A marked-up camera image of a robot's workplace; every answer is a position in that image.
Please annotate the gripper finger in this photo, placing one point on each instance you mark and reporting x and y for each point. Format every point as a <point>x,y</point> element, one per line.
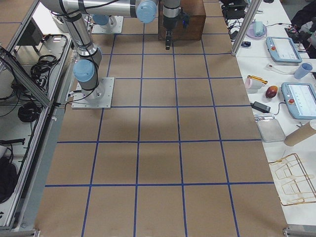
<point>168,39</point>

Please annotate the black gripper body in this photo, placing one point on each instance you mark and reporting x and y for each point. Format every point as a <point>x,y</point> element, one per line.
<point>169,23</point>

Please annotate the dark wooden drawer box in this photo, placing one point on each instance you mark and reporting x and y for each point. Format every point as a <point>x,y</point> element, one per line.
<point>195,9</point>

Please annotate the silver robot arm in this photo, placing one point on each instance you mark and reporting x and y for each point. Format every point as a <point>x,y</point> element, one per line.
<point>72,11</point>
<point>104,21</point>

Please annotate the purple plate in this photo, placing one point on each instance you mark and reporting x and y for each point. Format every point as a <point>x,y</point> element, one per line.
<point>250,34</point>

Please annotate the teal cup on plate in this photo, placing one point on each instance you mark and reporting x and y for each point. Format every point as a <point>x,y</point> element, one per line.
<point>258,28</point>

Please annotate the pink mug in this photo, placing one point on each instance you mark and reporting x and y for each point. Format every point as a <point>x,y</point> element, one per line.
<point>253,84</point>

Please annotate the gold bar tool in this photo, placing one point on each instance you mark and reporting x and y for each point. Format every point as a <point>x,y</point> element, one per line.
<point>258,79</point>

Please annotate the black power adapter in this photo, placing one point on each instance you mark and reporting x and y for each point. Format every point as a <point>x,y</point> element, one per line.
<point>260,107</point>

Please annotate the upper teach pendant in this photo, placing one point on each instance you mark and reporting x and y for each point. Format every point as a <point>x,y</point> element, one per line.
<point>283,50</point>

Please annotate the teach pendant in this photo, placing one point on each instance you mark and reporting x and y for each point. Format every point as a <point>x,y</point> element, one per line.
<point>300,99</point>
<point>283,50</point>

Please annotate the red mango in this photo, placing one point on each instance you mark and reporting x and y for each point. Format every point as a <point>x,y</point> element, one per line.
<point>271,92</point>

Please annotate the light blue cup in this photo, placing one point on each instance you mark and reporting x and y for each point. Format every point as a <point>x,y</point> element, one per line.
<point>303,70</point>

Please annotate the lower teach pendant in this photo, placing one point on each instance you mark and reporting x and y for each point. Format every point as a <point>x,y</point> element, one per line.
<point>300,99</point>

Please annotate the cardboard tube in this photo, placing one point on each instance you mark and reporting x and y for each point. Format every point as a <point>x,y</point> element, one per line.
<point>302,133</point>

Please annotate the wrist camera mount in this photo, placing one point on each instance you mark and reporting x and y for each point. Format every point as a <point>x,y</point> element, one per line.
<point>185,18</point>

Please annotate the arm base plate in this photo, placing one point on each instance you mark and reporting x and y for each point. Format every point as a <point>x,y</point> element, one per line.
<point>96,29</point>
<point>101,97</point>

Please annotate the aluminium frame post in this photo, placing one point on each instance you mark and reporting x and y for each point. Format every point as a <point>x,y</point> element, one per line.
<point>245,25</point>

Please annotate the gold wire rack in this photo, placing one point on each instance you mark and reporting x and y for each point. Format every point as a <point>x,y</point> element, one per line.
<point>293,183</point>

